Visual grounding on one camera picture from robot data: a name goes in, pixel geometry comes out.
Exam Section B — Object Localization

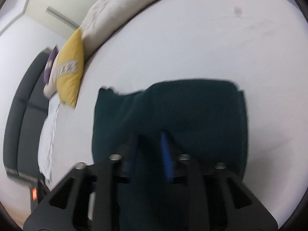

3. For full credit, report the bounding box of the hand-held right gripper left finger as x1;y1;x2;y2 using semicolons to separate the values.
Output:
23;135;141;231

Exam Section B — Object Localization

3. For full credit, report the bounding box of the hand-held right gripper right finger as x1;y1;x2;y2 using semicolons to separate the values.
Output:
160;131;278;231

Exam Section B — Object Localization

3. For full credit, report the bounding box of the dark green sweater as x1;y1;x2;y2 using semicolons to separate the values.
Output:
91;78;249;231

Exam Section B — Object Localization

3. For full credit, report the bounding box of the white pillow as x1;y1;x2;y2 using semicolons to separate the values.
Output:
38;94;61;186

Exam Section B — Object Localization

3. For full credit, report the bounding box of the dark bedside table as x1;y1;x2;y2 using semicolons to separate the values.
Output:
29;177;51;213

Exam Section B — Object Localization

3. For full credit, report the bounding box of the yellow patterned pillow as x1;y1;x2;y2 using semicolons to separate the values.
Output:
56;29;85;108

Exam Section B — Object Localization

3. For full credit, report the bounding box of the grey upholstered headboard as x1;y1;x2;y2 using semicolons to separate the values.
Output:
3;52;52;177

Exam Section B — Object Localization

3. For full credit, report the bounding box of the bed with white sheet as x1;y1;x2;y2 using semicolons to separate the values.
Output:
36;0;306;227

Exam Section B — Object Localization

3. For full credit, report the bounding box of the purple patterned pillow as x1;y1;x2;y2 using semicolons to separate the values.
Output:
43;45;59;87

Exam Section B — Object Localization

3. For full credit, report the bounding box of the beige duvet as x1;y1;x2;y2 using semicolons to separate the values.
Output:
43;0;201;98

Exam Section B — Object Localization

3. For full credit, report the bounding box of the cream wardrobe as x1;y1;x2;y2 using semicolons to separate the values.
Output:
24;0;126;39

